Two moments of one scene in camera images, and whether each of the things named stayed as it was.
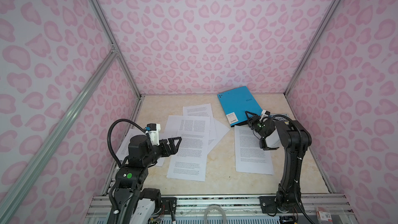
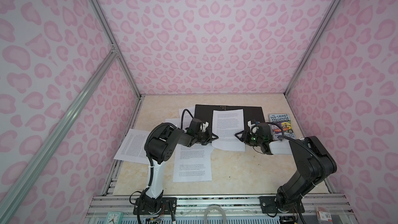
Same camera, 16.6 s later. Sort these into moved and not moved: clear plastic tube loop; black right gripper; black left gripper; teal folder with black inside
Moved: teal folder with black inside; black left gripper; black right gripper
Not moved: clear plastic tube loop
